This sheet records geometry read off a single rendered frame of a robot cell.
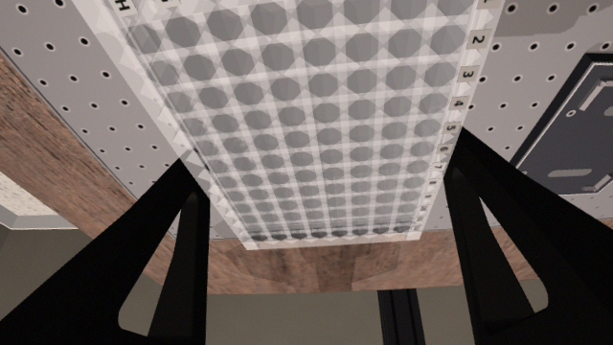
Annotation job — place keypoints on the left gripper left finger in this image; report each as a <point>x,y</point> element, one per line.
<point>80,303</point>

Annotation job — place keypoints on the white well plate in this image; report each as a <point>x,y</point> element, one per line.
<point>293,146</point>

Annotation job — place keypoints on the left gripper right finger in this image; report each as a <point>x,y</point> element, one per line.
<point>570,251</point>

